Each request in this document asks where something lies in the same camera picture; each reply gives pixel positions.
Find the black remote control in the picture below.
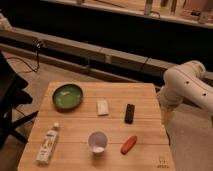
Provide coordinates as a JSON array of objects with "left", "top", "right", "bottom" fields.
[{"left": 124, "top": 104, "right": 135, "bottom": 124}]

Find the black cable on floor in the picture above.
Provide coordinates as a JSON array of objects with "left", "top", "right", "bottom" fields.
[{"left": 4, "top": 39, "right": 44, "bottom": 75}]

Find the black office chair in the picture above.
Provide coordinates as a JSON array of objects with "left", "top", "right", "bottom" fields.
[{"left": 0, "top": 51, "right": 38, "bottom": 149}]

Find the red pepper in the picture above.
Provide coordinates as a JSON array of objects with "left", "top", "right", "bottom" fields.
[{"left": 120, "top": 135, "right": 138, "bottom": 155}]

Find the white paper cup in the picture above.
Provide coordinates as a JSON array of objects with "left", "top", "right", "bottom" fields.
[{"left": 88, "top": 131, "right": 108, "bottom": 155}]

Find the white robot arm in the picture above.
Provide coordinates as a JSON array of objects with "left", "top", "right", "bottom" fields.
[{"left": 158, "top": 60, "right": 213, "bottom": 117}]

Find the white sponge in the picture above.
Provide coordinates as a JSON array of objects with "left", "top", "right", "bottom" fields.
[{"left": 97, "top": 99, "right": 109, "bottom": 116}]

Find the white tube bottle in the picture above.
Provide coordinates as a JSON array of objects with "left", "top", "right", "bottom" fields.
[{"left": 36, "top": 122, "right": 59, "bottom": 165}]

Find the green plate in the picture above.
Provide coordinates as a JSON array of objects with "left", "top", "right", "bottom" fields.
[{"left": 52, "top": 84, "right": 83, "bottom": 111}]

